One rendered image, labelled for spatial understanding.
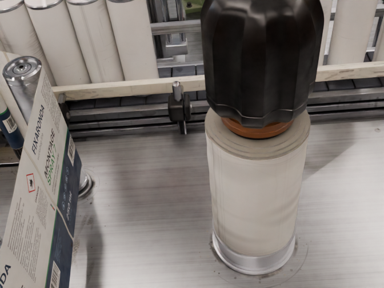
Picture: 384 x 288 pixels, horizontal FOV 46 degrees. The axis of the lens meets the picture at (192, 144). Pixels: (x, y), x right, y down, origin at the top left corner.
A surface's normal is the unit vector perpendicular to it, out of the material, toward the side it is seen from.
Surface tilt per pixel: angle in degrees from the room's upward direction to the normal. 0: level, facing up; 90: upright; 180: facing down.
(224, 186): 91
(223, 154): 93
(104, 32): 90
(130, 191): 0
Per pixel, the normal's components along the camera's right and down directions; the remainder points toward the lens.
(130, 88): 0.02, 0.73
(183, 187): -0.08, -0.68
